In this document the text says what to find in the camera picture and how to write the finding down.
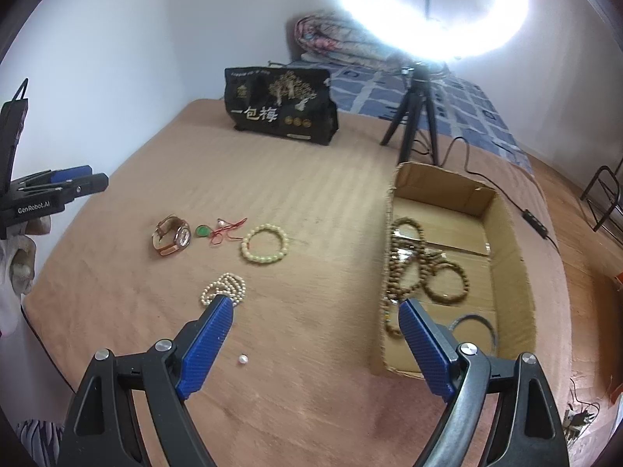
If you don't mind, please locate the black inline cable switch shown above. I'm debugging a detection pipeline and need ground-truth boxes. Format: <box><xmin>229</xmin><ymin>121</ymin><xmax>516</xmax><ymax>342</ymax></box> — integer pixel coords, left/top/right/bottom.
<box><xmin>522</xmin><ymin>209</ymin><xmax>549</xmax><ymax>241</ymax></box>

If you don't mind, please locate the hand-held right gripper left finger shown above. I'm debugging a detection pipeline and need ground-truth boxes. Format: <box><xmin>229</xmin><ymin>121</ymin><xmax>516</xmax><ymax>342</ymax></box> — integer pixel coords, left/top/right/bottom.
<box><xmin>57</xmin><ymin>294</ymin><xmax>235</xmax><ymax>467</ymax></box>

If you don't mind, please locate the thin grey bangle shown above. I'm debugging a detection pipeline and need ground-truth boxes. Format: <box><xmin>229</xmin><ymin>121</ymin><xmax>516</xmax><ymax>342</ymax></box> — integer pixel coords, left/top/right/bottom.
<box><xmin>448</xmin><ymin>314</ymin><xmax>500</xmax><ymax>352</ymax></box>

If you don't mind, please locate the long wooden bead necklace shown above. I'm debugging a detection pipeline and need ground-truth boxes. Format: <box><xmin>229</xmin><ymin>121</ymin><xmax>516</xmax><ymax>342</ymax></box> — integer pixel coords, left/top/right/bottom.
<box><xmin>381</xmin><ymin>216</ymin><xmax>443</xmax><ymax>339</ymax></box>

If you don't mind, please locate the pale green bead bracelet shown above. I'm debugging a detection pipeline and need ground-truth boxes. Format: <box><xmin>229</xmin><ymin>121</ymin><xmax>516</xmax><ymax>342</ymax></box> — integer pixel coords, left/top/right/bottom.
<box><xmin>240</xmin><ymin>224</ymin><xmax>291</xmax><ymax>266</ymax></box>

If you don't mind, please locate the green pendant on red cord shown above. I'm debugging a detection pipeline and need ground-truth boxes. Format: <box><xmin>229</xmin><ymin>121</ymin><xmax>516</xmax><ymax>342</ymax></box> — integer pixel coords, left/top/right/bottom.
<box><xmin>195</xmin><ymin>216</ymin><xmax>248</xmax><ymax>247</ymax></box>

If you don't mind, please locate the folded floral quilt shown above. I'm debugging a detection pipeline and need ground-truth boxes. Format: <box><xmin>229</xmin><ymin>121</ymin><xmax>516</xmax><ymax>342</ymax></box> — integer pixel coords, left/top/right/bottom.
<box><xmin>293</xmin><ymin>10</ymin><xmax>405</xmax><ymax>72</ymax></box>

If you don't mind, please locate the black metal wire rack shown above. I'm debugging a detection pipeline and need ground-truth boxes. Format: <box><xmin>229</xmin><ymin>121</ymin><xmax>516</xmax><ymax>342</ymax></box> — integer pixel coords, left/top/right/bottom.
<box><xmin>579</xmin><ymin>165</ymin><xmax>623</xmax><ymax>234</ymax></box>

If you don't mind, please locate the black printed bag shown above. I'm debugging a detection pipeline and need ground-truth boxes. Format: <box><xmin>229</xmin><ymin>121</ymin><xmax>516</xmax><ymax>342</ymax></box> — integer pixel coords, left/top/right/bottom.
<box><xmin>224</xmin><ymin>65</ymin><xmax>340</xmax><ymax>147</ymax></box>

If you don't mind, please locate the blue checked bed sheet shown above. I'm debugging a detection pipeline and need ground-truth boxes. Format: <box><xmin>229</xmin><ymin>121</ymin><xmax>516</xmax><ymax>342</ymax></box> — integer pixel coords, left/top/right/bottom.
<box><xmin>292</xmin><ymin>56</ymin><xmax>535</xmax><ymax>176</ymax></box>

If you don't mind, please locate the patterned clothing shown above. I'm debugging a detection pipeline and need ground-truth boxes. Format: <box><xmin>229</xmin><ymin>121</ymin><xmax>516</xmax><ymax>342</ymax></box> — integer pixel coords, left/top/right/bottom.
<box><xmin>14</xmin><ymin>421</ymin><xmax>65</xmax><ymax>467</ymax></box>

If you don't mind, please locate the wooden bead bracelet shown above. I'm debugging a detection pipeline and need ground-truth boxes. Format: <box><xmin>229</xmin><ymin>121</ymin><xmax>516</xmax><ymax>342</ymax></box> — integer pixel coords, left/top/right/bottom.
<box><xmin>422</xmin><ymin>261</ymin><xmax>471</xmax><ymax>305</ymax></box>

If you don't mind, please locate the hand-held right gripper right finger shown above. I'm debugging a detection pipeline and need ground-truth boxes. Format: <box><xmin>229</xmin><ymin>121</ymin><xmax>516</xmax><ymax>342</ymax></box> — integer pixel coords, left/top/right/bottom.
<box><xmin>396</xmin><ymin>298</ymin><xmax>570</xmax><ymax>467</ymax></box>

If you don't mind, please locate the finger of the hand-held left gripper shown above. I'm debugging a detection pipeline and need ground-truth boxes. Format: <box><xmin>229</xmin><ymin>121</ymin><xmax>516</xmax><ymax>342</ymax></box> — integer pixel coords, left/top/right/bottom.
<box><xmin>19</xmin><ymin>173</ymin><xmax>110</xmax><ymax>203</ymax></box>
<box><xmin>19</xmin><ymin>165</ymin><xmax>94</xmax><ymax>188</ymax></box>

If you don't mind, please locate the white pearl bracelet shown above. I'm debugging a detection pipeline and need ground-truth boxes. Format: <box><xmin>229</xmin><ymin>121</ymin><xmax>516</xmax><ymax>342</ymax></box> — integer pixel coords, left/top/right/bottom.
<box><xmin>199</xmin><ymin>272</ymin><xmax>246</xmax><ymax>308</ymax></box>

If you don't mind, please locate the black tripod stand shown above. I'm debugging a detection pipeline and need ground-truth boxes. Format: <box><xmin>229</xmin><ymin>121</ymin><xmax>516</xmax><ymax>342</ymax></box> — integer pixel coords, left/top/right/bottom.
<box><xmin>380</xmin><ymin>0</ymin><xmax>441</xmax><ymax>166</ymax></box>

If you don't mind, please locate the thin black cable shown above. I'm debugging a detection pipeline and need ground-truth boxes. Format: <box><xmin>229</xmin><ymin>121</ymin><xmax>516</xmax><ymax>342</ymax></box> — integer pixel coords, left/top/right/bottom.
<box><xmin>19</xmin><ymin>302</ymin><xmax>79</xmax><ymax>396</ymax></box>

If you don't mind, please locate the tangle of small wires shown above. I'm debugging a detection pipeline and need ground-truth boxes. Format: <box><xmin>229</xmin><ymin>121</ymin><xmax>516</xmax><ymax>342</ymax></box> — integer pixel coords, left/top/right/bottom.
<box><xmin>565</xmin><ymin>374</ymin><xmax>619</xmax><ymax>444</ymax></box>

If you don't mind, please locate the person's left hand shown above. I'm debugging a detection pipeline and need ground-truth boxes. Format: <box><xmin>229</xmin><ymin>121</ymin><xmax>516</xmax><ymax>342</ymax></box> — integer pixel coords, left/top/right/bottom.
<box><xmin>9</xmin><ymin>214</ymin><xmax>52</xmax><ymax>295</ymax></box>

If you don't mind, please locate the cardboard box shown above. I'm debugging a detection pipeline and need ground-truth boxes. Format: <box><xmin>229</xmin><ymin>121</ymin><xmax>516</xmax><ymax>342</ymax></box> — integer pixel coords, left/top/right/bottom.
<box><xmin>372</xmin><ymin>160</ymin><xmax>537</xmax><ymax>380</ymax></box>

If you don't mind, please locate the black power cable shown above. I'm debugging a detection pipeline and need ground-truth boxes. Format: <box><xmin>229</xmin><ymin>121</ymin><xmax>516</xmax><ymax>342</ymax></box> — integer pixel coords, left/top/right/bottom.
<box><xmin>438</xmin><ymin>136</ymin><xmax>561</xmax><ymax>255</ymax></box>

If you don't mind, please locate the ring light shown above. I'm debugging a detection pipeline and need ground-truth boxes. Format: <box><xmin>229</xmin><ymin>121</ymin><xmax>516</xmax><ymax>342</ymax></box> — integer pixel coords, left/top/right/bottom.
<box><xmin>331</xmin><ymin>0</ymin><xmax>539</xmax><ymax>65</ymax></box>

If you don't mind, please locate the brown strap wristwatch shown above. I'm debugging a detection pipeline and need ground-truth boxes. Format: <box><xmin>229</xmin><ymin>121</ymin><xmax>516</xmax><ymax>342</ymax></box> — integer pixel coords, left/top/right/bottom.
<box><xmin>152</xmin><ymin>214</ymin><xmax>192</xmax><ymax>258</ymax></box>

